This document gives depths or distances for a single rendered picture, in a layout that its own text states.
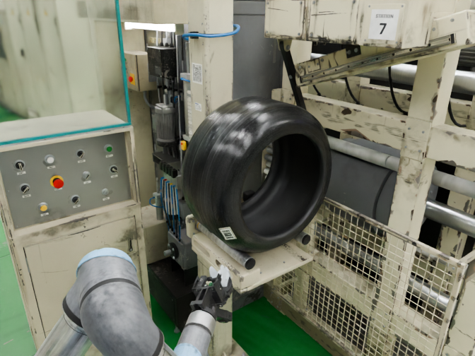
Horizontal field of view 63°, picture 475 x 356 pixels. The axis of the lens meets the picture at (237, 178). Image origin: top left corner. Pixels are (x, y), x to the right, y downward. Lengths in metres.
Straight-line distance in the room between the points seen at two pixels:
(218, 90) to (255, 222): 0.57
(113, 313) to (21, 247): 1.13
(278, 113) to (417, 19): 0.47
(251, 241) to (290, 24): 0.79
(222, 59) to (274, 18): 0.25
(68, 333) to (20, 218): 1.00
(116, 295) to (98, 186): 1.14
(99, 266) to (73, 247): 1.06
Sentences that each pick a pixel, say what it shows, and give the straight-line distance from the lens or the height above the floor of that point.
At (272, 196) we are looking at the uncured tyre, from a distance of 1.71.
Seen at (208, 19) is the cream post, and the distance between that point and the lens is 1.50.
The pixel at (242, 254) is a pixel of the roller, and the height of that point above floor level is 0.92.
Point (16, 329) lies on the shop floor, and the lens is 2.78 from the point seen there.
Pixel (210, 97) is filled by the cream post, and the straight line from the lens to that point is 1.53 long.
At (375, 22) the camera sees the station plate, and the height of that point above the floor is 1.71.
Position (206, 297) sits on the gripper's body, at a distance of 1.08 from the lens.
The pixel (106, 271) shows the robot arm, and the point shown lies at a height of 1.27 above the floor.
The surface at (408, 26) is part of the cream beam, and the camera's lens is 1.24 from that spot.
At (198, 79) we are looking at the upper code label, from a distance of 1.55.
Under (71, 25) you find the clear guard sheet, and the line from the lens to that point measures 1.67.
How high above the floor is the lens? 1.73
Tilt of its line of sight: 23 degrees down
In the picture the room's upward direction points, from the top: straight up
